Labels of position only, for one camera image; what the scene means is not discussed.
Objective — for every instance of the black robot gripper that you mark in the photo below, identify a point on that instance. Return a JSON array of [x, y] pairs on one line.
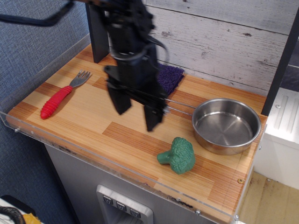
[[135, 77]]

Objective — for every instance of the green toy broccoli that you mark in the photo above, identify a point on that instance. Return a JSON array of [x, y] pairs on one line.
[[180, 157]]

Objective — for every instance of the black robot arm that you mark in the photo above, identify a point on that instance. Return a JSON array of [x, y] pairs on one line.
[[122, 29]]

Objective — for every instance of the purple folded towel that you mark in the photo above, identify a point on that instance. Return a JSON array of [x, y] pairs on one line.
[[169, 77]]

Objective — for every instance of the stainless steel pan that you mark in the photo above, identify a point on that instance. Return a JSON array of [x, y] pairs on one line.
[[224, 126]]

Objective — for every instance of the grey cabinet front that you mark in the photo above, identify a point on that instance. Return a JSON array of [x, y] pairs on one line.
[[80, 180]]

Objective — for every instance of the silver dispenser panel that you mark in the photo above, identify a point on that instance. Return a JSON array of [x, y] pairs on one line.
[[117, 208]]

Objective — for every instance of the clear acrylic table guard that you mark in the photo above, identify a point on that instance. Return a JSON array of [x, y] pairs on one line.
[[86, 124]]

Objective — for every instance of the white ridged appliance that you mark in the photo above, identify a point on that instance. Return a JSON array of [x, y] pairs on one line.
[[278, 155]]

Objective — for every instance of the red handled fork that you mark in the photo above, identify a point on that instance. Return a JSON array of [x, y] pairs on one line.
[[53, 103]]

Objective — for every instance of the black left vertical post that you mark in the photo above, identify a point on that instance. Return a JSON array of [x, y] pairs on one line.
[[98, 33]]

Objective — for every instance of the black vertical post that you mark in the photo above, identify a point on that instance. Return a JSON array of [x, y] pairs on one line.
[[98, 33], [282, 66]]

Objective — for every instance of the black right vertical post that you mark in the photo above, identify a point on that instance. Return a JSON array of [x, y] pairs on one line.
[[282, 66]]

